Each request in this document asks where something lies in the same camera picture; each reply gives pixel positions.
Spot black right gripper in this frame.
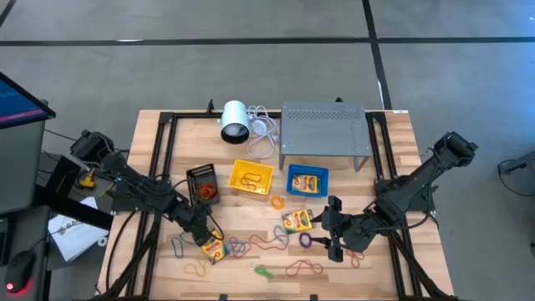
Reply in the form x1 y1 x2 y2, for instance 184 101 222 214
311 195 377 263

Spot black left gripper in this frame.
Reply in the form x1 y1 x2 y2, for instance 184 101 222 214
171 199 219 252

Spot yellow green crayon box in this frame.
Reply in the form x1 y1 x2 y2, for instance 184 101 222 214
281 208 315 234
291 173 322 195
201 229 230 265

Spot blue rubber band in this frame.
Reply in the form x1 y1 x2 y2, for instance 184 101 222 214
227 237 252 258
273 225 290 247
171 232 189 259

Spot yellow rubber band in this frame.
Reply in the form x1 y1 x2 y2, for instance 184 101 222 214
183 257 209 278

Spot green coil keychain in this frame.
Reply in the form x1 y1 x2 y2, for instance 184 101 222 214
249 261 275 280

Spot blue plastic basket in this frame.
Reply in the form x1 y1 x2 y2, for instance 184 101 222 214
285 163 330 198

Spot black plastic basket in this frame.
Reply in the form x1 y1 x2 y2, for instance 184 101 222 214
186 162 222 206

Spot yellow plastic basket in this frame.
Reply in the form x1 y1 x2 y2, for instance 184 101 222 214
227 159 275 196

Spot grey perforated metal shelf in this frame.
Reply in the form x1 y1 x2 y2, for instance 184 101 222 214
278 100 372 171

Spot white cylinder spot lamp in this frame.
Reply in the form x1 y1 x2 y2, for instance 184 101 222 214
220 99 251 145

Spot white paper sheets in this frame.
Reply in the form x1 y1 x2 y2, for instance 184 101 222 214
47 196 110 263

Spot black monitor stand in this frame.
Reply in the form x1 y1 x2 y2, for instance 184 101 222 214
32 153 115 231

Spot black computer mouse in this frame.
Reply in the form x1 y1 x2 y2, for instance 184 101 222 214
3 249 37 295

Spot grey computer monitor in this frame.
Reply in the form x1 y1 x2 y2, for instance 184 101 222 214
0 71 57 215

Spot white lamp power cable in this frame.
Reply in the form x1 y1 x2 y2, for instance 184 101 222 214
245 105 281 160

